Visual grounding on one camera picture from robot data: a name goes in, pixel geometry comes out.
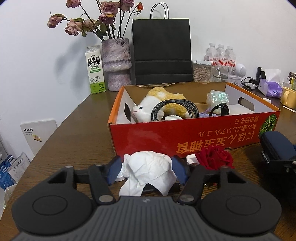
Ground white tissue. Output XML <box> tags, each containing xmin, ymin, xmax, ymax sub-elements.
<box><xmin>119</xmin><ymin>151</ymin><xmax>177</xmax><ymax>196</ymax></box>

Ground small black cable coil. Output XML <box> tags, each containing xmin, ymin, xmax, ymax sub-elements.
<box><xmin>209</xmin><ymin>102</ymin><xmax>230</xmax><ymax>117</ymax></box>

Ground red fabric flower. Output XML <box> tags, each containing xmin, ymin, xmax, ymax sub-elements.
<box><xmin>195</xmin><ymin>146</ymin><xmax>234</xmax><ymax>171</ymax></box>

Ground orange cardboard box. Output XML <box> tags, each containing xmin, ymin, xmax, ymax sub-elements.
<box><xmin>108</xmin><ymin>82</ymin><xmax>280</xmax><ymax>157</ymax></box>

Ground yellow mug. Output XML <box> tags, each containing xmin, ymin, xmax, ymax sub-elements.
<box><xmin>280</xmin><ymin>87</ymin><xmax>296</xmax><ymax>109</ymax></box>

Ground white ribbed lid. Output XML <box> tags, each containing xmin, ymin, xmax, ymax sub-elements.
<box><xmin>165</xmin><ymin>115</ymin><xmax>182</xmax><ymax>121</ymax></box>

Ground purple tissue pack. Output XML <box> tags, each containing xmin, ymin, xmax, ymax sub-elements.
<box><xmin>258</xmin><ymin>79</ymin><xmax>282</xmax><ymax>98</ymax></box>

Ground yellow white plush toy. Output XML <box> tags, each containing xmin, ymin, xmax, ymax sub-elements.
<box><xmin>131</xmin><ymin>86</ymin><xmax>190</xmax><ymax>123</ymax></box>

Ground purple cloth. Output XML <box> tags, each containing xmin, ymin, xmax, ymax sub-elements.
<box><xmin>200</xmin><ymin>111</ymin><xmax>211</xmax><ymax>118</ymax></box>

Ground white power adapter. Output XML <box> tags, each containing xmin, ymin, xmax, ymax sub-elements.
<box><xmin>244</xmin><ymin>82</ymin><xmax>256</xmax><ymax>90</ymax></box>

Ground iridescent crumpled wrapper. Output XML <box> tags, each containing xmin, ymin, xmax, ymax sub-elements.
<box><xmin>206</xmin><ymin>90</ymin><xmax>229</xmax><ymax>109</ymax></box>

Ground white tin box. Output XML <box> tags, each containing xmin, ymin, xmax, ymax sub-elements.
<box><xmin>227</xmin><ymin>74</ymin><xmax>243</xmax><ymax>87</ymax></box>

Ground empty clear glass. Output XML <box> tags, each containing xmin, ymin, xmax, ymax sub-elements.
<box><xmin>211</xmin><ymin>65</ymin><xmax>229</xmax><ymax>82</ymax></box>

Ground clear jar of pellets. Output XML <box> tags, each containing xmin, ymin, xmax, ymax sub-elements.
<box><xmin>192</xmin><ymin>60</ymin><xmax>212</xmax><ymax>82</ymax></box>

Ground middle water bottle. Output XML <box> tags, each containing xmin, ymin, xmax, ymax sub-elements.
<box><xmin>217</xmin><ymin>44</ymin><xmax>228</xmax><ymax>66</ymax></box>

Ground water bottle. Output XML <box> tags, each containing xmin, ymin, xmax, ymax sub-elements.
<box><xmin>204</xmin><ymin>43</ymin><xmax>219</xmax><ymax>66</ymax></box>
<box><xmin>217</xmin><ymin>44</ymin><xmax>228</xmax><ymax>66</ymax></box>
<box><xmin>225</xmin><ymin>46</ymin><xmax>236</xmax><ymax>67</ymax></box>

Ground right water bottle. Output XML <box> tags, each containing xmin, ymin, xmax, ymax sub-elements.
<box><xmin>225</xmin><ymin>46</ymin><xmax>236</xmax><ymax>67</ymax></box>

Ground blue white booklets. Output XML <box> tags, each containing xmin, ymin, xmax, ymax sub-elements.
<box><xmin>0</xmin><ymin>152</ymin><xmax>31</xmax><ymax>191</ymax></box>

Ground purple marbled vase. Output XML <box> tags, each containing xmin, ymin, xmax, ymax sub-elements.
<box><xmin>102</xmin><ymin>38</ymin><xmax>132</xmax><ymax>91</ymax></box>

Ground left water bottle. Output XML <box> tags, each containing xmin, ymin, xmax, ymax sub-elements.
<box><xmin>204</xmin><ymin>43</ymin><xmax>219</xmax><ymax>66</ymax></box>

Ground green white milk carton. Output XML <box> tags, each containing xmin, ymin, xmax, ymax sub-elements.
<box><xmin>85</xmin><ymin>45</ymin><xmax>106</xmax><ymax>94</ymax></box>

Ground black paper bag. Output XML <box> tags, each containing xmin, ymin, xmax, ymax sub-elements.
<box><xmin>132</xmin><ymin>2</ymin><xmax>193</xmax><ymax>85</ymax></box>

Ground dried rose bouquet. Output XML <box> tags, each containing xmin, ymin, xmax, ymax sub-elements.
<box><xmin>47</xmin><ymin>1</ymin><xmax>144</xmax><ymax>42</ymax></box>

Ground braided black cable coil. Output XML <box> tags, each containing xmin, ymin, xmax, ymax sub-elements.
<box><xmin>150</xmin><ymin>99</ymin><xmax>200</xmax><ymax>122</ymax></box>

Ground white wall panel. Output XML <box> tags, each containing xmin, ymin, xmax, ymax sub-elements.
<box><xmin>20</xmin><ymin>119</ymin><xmax>57</xmax><ymax>156</ymax></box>

